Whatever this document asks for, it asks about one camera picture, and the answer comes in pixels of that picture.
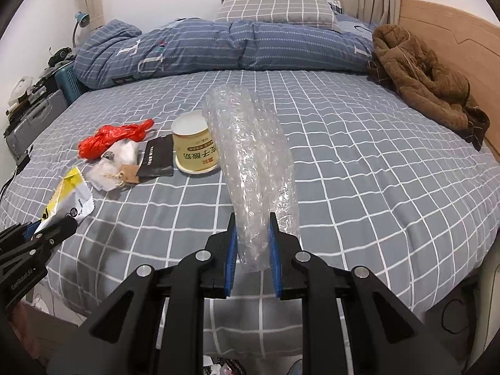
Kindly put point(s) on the wooden headboard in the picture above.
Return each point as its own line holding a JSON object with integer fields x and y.
{"x": 468, "y": 43}

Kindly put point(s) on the yellow snack packet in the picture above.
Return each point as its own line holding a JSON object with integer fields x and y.
{"x": 74, "y": 199}

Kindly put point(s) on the black charger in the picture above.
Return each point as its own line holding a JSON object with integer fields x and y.
{"x": 24, "y": 158}

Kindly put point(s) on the striped pillow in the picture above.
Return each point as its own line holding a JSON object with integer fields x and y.
{"x": 336, "y": 7}

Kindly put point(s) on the black trash bin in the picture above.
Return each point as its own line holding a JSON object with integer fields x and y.
{"x": 238, "y": 367}

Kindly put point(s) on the light blue printed pillow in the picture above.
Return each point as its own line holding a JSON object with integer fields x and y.
{"x": 355, "y": 23}

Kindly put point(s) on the brown fleece jacket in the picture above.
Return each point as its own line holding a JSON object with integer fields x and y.
{"x": 422, "y": 74}

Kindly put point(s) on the red plastic bag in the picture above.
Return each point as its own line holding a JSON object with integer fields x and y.
{"x": 103, "y": 140}

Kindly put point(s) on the cardboard box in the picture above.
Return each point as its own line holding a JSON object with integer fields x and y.
{"x": 43, "y": 328}

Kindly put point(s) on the teal suitcase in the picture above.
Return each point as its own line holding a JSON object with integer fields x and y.
{"x": 68, "y": 84}

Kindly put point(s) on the yellow paper cup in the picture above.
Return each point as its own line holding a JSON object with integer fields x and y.
{"x": 193, "y": 148}

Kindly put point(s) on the clear plastic bag brown tag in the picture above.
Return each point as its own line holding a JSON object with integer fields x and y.
{"x": 117, "y": 160}

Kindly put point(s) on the grey checked pillow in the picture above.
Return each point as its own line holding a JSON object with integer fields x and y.
{"x": 273, "y": 9}

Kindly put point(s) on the blue desk lamp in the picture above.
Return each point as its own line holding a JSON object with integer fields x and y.
{"x": 82, "y": 17}

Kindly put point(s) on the clear bubble wrap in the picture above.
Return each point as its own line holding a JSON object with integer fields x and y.
{"x": 250, "y": 164}

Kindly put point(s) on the blue fluffy slipper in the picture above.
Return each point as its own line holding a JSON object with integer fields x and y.
{"x": 295, "y": 368}

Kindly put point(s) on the blue striped duvet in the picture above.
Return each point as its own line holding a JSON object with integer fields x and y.
{"x": 218, "y": 47}

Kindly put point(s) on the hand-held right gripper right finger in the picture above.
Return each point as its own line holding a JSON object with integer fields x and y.
{"x": 275, "y": 258}

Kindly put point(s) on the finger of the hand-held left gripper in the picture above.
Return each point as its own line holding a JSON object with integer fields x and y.
{"x": 15, "y": 233}
{"x": 58, "y": 228}

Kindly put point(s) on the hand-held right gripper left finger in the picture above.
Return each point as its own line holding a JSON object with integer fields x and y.
{"x": 231, "y": 258}

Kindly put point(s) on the white plastic appliance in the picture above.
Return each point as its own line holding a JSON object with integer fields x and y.
{"x": 21, "y": 88}

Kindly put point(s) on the grey suitcase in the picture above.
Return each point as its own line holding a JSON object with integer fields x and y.
{"x": 35, "y": 117}

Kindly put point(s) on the stack of dark boxes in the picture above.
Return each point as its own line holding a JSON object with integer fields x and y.
{"x": 43, "y": 86}

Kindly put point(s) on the black pouch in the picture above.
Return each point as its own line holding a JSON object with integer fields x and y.
{"x": 156, "y": 158}

